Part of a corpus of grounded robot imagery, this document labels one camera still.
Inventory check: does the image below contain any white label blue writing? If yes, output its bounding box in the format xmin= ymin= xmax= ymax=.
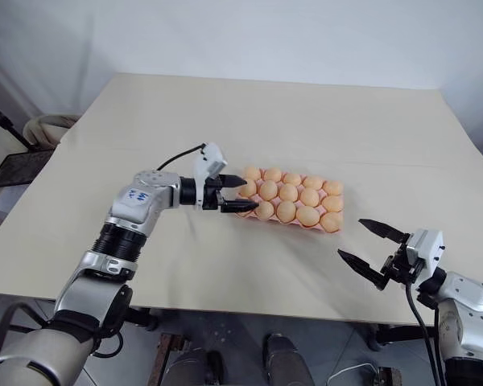
xmin=126 ymin=187 xmax=152 ymax=207

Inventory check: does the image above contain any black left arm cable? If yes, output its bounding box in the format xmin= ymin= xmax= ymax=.
xmin=155 ymin=142 xmax=208 ymax=170

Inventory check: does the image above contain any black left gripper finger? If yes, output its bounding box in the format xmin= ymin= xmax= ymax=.
xmin=220 ymin=199 xmax=261 ymax=214
xmin=219 ymin=174 xmax=248 ymax=189

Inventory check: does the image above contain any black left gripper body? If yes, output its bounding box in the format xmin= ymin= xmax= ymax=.
xmin=203 ymin=179 xmax=227 ymax=212

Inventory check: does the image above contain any black flat mat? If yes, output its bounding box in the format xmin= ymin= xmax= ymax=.
xmin=0 ymin=150 xmax=56 ymax=190

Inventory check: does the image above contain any thin white cable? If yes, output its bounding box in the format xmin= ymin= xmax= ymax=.
xmin=324 ymin=360 xmax=380 ymax=384

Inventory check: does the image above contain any beige round basket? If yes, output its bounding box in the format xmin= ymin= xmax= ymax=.
xmin=22 ymin=113 xmax=80 ymax=152

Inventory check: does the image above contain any rusty brown bracket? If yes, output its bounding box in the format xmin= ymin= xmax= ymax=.
xmin=155 ymin=332 xmax=186 ymax=386
xmin=376 ymin=364 xmax=404 ymax=386

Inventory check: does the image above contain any thick black shoulder cable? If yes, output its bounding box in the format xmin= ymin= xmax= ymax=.
xmin=0 ymin=301 xmax=54 ymax=377

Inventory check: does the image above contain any pink egg tray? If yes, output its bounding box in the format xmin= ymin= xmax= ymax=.
xmin=233 ymin=166 xmax=345 ymax=235

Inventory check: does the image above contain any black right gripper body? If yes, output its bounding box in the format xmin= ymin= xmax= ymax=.
xmin=380 ymin=240 xmax=423 ymax=291

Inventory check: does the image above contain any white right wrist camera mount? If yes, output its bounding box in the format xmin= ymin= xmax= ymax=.
xmin=405 ymin=228 xmax=445 ymax=283

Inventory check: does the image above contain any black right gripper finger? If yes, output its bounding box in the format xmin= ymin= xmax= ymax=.
xmin=357 ymin=218 xmax=411 ymax=244
xmin=336 ymin=248 xmax=388 ymax=291

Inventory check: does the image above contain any dark rounded shape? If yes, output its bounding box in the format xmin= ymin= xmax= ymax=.
xmin=164 ymin=347 xmax=225 ymax=386
xmin=262 ymin=332 xmax=312 ymax=386

